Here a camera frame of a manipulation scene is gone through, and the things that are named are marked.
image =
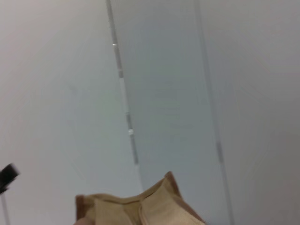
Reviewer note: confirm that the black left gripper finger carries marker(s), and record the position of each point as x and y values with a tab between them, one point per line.
8	177

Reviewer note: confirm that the khaki canvas food bag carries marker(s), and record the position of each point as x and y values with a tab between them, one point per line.
145	208

